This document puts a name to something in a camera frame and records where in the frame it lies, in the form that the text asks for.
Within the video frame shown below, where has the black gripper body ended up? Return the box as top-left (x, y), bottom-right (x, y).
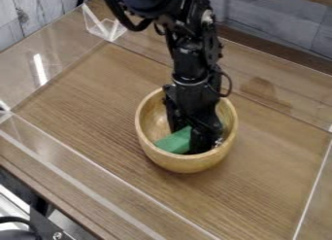
top-left (163, 78), bottom-right (223, 128)

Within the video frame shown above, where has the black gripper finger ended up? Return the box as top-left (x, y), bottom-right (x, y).
top-left (166, 101), bottom-right (190, 132)
top-left (190, 123), bottom-right (223, 154)

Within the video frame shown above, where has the green rectangular block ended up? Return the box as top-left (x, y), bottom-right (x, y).
top-left (155, 126), bottom-right (192, 154)

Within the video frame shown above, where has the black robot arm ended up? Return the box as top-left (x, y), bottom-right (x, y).
top-left (104, 0), bottom-right (230, 154)

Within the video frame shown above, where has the wooden bowl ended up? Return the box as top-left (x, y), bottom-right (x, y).
top-left (135, 88), bottom-right (239, 174)

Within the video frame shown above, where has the clear acrylic tray wall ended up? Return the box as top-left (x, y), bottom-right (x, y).
top-left (0, 11), bottom-right (332, 240)

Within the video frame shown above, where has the clear acrylic corner bracket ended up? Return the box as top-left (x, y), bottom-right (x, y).
top-left (82, 4), bottom-right (127, 42)

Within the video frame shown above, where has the black metal stand bracket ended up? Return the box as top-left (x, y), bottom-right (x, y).
top-left (30, 208), bottom-right (72, 240)

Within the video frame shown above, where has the black cable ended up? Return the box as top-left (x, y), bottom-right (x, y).
top-left (0, 214), bottom-right (34, 232)

